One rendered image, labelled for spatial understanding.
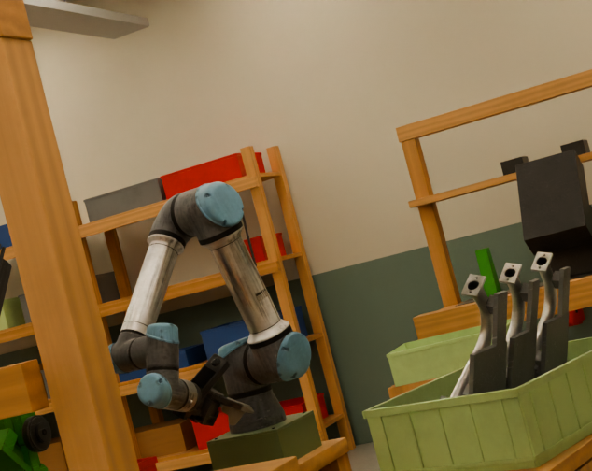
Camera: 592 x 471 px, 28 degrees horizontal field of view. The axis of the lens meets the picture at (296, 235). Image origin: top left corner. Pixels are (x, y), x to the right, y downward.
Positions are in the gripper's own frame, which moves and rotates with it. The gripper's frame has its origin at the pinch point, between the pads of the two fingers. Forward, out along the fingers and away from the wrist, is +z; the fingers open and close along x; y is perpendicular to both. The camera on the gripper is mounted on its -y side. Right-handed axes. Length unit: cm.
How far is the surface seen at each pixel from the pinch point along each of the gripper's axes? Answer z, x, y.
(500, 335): -3, 58, -41
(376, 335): 497, -201, -9
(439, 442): -7, 57, -14
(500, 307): -5, 56, -47
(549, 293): 30, 54, -56
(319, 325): 475, -234, 1
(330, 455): 22.6, 20.7, 4.6
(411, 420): -8, 49, -16
